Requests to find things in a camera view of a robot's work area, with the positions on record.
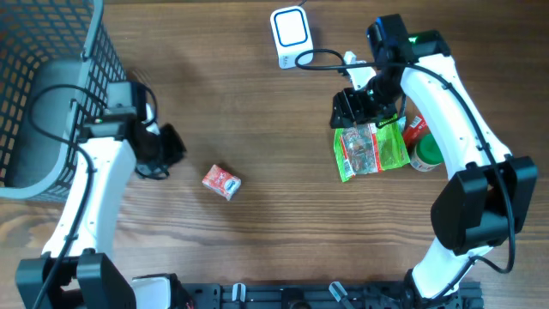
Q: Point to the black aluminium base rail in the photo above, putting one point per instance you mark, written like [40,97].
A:
[383,295]

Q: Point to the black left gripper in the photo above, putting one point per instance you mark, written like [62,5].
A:
[175,147]

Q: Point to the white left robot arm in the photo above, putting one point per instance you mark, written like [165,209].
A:
[75,268]

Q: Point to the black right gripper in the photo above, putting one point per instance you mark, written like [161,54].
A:
[346,104]

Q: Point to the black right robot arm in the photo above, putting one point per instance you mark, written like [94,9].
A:
[486,200]

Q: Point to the white barcode scanner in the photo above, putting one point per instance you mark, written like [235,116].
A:
[291,33]

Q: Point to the black mesh basket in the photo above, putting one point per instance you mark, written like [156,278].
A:
[56,62]

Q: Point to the green candy bag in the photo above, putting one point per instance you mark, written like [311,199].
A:
[365,149]

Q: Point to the teal packet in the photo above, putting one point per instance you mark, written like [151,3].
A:
[401,122]

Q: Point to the red long snack stick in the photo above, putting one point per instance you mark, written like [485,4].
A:
[414,131]

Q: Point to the green lidded jar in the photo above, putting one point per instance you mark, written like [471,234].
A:
[426,154]

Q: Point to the red small snack pack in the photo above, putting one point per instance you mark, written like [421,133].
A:
[222,182]

